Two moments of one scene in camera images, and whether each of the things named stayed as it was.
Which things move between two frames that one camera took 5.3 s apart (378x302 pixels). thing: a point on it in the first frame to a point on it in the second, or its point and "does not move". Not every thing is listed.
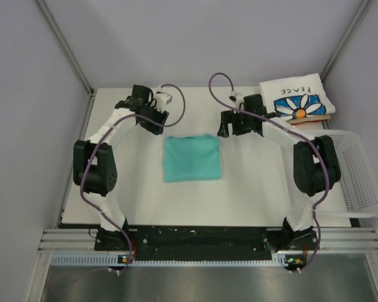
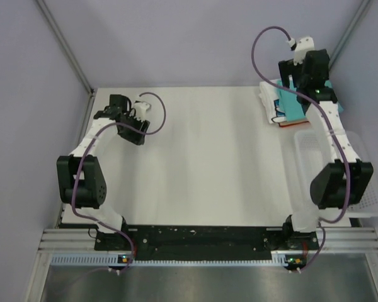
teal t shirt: x=188 y=158 to x=292 y=106
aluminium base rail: x=362 y=240 does not move
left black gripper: x=160 y=117 to x=136 y=138
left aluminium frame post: x=66 y=47 does not move
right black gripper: x=227 y=117 to x=287 y=68
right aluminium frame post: x=344 y=39 does not move
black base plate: x=205 y=243 does not move
